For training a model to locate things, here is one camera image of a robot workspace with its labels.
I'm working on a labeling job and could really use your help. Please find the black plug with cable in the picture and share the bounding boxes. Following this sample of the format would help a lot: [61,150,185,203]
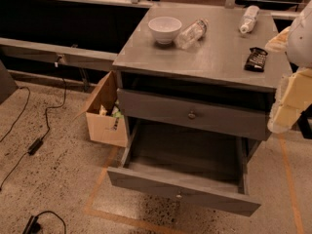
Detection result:
[22,211,66,234]

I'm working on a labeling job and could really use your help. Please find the open lower grey drawer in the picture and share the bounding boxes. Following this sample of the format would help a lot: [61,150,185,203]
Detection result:
[108,121,261,216]

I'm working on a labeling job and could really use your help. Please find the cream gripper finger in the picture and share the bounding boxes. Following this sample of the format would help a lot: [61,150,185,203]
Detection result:
[267,67,312,134]
[265,26,291,53]

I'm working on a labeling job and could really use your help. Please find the labelled plastic water bottle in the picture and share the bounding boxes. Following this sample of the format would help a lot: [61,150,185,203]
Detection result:
[239,5,260,34]

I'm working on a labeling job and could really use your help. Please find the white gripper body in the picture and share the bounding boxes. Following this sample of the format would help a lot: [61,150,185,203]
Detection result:
[286,0,312,68]

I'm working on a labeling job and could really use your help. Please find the clear crushed plastic bottle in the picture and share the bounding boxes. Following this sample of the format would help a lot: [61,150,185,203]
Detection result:
[175,19,208,50]

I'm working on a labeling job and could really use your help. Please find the upper grey drawer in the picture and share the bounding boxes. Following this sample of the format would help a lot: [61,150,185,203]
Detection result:
[117,89,270,140]

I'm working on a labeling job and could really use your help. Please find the black power adapter with cable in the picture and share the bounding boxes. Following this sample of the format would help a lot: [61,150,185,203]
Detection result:
[0,54,68,192]

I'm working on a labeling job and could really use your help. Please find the cardboard box with items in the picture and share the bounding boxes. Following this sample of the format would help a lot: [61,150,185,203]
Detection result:
[76,71,128,147]

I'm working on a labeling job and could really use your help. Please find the grey drawer cabinet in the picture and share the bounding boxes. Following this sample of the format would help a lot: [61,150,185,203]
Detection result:
[114,4,292,155]

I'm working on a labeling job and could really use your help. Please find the white ceramic bowl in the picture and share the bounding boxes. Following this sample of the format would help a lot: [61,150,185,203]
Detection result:
[148,17,182,44]

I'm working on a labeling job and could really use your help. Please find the grey metal railing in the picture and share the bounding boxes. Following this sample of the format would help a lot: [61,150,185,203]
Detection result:
[0,38,117,71]

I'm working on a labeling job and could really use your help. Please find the black snack packet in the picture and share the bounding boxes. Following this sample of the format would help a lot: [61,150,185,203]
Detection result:
[244,47,268,72]

